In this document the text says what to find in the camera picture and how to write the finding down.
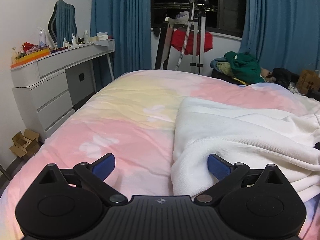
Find green hoodie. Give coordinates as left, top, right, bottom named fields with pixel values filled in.
left=224, top=51, right=265, bottom=85

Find brown paper bag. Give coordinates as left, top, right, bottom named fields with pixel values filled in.
left=297, top=69, right=320, bottom=94

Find red garment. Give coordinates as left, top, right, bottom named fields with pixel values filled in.
left=171, top=28, right=213, bottom=55

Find white dressing table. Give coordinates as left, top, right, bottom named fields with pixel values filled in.
left=10, top=39, right=116, bottom=140

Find pastel blanket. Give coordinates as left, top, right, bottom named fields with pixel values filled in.
left=0, top=70, right=320, bottom=240

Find blue curtain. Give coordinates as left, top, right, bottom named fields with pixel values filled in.
left=90, top=0, right=153, bottom=80
left=240, top=0, right=320, bottom=73

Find white spray bottle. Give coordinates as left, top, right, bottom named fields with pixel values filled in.
left=37, top=27, right=47, bottom=47

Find white pants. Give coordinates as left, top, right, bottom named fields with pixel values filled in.
left=171, top=97, right=320, bottom=202

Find red box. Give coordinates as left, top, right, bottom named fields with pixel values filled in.
left=22, top=41, right=38, bottom=52

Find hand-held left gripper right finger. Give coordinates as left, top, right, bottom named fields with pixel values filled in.
left=195, top=154, right=288, bottom=205

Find white patterned cloth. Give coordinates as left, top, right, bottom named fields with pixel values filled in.
left=289, top=81, right=304, bottom=94

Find black folded frame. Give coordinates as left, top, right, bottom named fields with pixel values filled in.
left=153, top=16, right=175, bottom=70

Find cardboard box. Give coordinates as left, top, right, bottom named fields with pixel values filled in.
left=9, top=129, right=40, bottom=159

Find blue-grey cloth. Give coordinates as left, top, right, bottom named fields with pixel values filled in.
left=210, top=57, right=229, bottom=68

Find wavy mirror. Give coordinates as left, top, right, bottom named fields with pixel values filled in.
left=48, top=0, right=76, bottom=48

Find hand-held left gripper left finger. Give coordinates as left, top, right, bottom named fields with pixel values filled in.
left=37, top=153, right=128, bottom=205

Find olive cloth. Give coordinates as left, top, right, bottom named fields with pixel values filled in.
left=216, top=61, right=234, bottom=77

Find garment steamer stand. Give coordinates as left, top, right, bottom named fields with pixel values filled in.
left=175, top=0, right=209, bottom=74

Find orange tray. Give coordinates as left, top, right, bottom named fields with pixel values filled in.
left=10, top=49, right=50, bottom=68

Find black sofa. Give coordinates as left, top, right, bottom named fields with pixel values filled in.
left=211, top=66, right=320, bottom=98

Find black clothing pile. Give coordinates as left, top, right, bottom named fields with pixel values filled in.
left=271, top=67, right=300, bottom=88

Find beige plush toy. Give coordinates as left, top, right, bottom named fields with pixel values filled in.
left=260, top=69, right=275, bottom=83

